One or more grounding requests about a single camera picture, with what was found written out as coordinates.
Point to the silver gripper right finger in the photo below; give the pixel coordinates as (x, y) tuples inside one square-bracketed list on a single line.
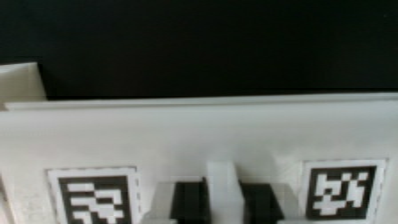
[(262, 208)]

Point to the small white cabinet door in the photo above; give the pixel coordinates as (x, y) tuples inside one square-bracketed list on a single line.
[(96, 154)]

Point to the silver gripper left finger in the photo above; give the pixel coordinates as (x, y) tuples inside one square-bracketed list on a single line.
[(191, 203)]

